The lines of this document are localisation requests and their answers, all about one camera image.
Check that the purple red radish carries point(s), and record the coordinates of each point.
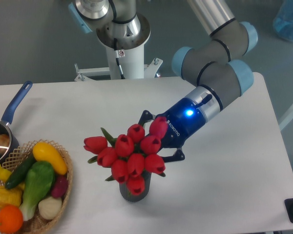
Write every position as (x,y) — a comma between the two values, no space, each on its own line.
(60,187)

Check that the green lettuce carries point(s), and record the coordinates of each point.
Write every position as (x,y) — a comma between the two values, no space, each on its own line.
(38,183)

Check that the yellow corn cob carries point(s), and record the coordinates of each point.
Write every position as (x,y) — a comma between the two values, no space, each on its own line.
(10,197)

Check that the blue handled saucepan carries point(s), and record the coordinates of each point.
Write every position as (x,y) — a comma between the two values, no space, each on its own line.
(7,118)

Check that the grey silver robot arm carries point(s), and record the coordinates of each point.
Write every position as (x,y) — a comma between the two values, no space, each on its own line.
(216,70)

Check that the red tulip bouquet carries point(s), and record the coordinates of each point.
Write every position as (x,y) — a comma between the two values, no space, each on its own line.
(129,154)

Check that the small yellow banana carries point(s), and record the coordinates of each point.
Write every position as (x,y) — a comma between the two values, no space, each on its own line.
(4,174)

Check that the orange fruit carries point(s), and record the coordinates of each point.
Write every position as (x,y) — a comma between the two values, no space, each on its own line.
(11,219)

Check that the dark grey ribbed vase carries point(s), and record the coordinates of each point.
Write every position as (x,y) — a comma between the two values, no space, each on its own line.
(136,188)

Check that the blue plastic bag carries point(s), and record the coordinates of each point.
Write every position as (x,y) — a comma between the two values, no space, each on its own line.
(283,22)

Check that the green cucumber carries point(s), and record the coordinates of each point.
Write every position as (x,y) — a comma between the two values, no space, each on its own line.
(20,172)

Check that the yellow squash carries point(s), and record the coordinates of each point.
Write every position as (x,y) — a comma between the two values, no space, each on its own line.
(44,151)

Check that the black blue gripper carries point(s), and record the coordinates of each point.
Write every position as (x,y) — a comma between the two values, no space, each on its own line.
(183,121)

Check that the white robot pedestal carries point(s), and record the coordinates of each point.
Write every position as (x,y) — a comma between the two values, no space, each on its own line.
(125,50)

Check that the white garlic bulb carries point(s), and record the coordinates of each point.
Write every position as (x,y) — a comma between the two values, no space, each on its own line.
(49,207)

